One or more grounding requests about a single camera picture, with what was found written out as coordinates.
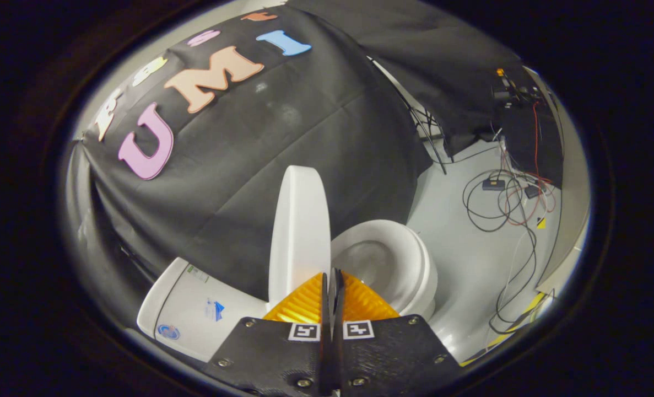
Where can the white toilet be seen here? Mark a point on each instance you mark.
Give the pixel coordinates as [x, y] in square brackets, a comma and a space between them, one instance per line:
[404, 259]

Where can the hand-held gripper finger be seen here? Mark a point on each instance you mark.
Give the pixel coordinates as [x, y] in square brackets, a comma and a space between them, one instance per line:
[339, 353]
[326, 353]

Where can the small black floor box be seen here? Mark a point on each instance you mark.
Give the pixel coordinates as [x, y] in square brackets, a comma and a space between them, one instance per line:
[493, 184]

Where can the yellow floor tape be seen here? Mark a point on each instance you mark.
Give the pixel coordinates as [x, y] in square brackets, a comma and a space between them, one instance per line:
[541, 223]

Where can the white toilet tank cover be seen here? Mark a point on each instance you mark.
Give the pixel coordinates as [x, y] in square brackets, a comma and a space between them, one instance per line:
[153, 300]

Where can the black and orange device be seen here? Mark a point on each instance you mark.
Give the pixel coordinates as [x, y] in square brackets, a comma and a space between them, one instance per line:
[511, 88]

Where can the black tripod light stand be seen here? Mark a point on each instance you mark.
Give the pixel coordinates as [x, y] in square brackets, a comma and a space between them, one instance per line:
[423, 129]

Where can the black backdrop cloth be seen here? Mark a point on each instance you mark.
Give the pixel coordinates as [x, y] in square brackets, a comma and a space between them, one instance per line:
[249, 165]

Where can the white toilet lid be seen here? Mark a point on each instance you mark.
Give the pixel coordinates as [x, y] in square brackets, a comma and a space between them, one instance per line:
[299, 231]

